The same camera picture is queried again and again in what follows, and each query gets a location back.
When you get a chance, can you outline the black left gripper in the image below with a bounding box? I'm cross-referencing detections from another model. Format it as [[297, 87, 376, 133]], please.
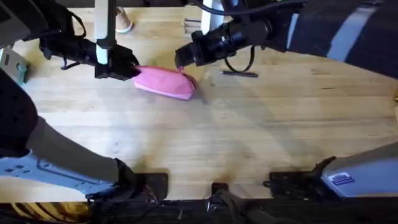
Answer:
[[39, 34, 142, 81]]

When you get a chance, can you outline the pink soft zip bag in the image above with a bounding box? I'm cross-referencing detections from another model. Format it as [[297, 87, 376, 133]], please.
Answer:
[[131, 64, 198, 101]]

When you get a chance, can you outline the left wrist upright plate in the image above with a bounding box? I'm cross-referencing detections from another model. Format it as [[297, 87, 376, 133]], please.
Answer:
[[93, 0, 118, 78]]

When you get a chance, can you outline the wrist upright plate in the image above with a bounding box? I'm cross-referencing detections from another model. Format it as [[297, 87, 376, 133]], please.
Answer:
[[93, 0, 118, 78], [200, 0, 225, 34]]

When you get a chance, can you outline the right wrist upright plate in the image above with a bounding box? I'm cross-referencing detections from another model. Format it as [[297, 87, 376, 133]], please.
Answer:
[[200, 0, 225, 34]]

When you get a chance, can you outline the black pen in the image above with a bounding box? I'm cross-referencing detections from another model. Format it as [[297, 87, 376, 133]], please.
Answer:
[[220, 70, 259, 78]]

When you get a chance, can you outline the black cable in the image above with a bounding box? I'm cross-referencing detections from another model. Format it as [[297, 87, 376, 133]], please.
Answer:
[[223, 45, 256, 74]]

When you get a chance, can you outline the grey metal bracket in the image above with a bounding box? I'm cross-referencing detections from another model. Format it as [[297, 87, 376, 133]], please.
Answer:
[[0, 46, 29, 85]]

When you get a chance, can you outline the black rail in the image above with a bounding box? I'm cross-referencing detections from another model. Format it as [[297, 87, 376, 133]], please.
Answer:
[[86, 197, 398, 224]]

